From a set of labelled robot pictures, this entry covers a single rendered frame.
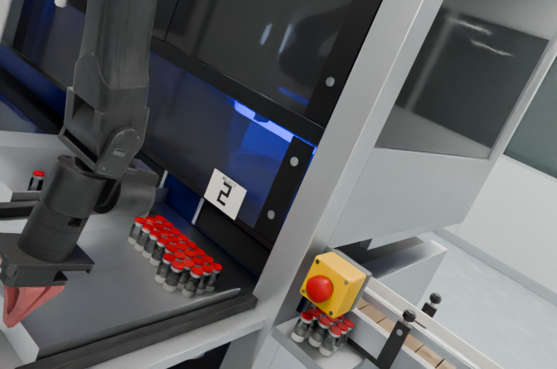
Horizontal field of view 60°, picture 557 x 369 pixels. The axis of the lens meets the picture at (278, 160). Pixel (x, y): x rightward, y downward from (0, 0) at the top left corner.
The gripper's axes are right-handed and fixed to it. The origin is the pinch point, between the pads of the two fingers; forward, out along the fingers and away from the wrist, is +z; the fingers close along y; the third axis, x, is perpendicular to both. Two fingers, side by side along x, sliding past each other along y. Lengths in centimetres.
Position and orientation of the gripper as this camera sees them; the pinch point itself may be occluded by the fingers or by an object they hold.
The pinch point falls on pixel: (10, 318)
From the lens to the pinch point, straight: 65.6
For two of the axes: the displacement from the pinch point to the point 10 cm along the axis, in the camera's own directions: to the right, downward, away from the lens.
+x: -7.3, -4.4, 5.2
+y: 5.0, 1.7, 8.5
